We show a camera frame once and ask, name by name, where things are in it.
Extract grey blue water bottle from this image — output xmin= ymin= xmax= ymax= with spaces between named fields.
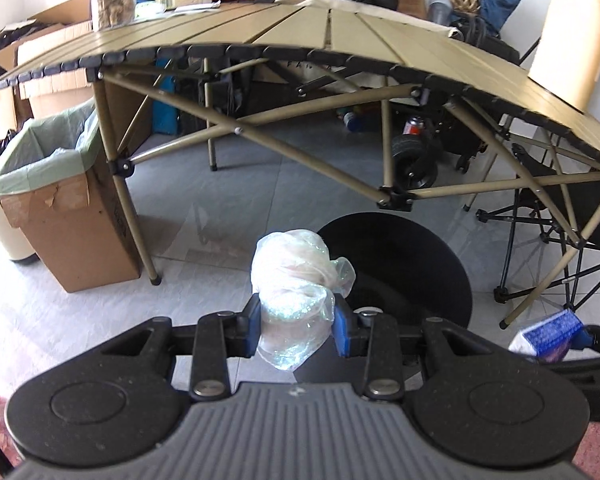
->
xmin=426 ymin=0 xmax=454 ymax=27

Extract clear plastic bag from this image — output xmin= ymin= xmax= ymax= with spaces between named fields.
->
xmin=250 ymin=228 xmax=357 ymax=372

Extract blue tissue pack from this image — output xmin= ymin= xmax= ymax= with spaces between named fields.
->
xmin=508 ymin=308 xmax=587 ymax=364

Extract white paper sheet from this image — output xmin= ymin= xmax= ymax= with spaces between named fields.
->
xmin=172 ymin=2 xmax=222 ymax=15

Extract clear jar with black lid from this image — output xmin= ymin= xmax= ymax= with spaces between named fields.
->
xmin=90 ymin=0 xmax=137 ymax=31

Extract black folding chair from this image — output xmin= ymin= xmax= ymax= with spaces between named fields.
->
xmin=474 ymin=105 xmax=600 ymax=312

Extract yellow thermos jug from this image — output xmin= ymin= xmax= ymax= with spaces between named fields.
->
xmin=527 ymin=0 xmax=600 ymax=112

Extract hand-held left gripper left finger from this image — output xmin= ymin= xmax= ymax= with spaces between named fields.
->
xmin=100 ymin=294 xmax=263 ymax=402

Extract folding utility wagon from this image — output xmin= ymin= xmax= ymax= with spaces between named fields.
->
xmin=290 ymin=57 xmax=496 ymax=192

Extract black trash bin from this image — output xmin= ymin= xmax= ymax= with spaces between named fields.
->
xmin=294 ymin=212 xmax=474 ymax=386

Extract black strap bundle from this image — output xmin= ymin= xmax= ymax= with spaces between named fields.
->
xmin=0 ymin=20 xmax=38 ymax=83

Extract large open cardboard box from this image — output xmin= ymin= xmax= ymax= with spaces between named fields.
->
xmin=0 ymin=0 xmax=97 ymax=86

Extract white bin with black bag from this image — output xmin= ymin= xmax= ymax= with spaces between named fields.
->
xmin=0 ymin=132 xmax=39 ymax=266

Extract cardboard box with green liner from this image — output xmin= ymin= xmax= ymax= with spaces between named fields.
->
xmin=0 ymin=97 xmax=144 ymax=294

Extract corrugated cardboard box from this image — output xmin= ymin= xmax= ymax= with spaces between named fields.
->
xmin=12 ymin=35 xmax=98 ymax=126

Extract olive folding table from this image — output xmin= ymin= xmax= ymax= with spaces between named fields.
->
xmin=0 ymin=0 xmax=600 ymax=331

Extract blue storage box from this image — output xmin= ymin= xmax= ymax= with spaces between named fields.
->
xmin=151 ymin=71 xmax=182 ymax=137

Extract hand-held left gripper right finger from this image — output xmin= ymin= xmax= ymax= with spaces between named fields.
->
xmin=332 ymin=296 xmax=496 ymax=402

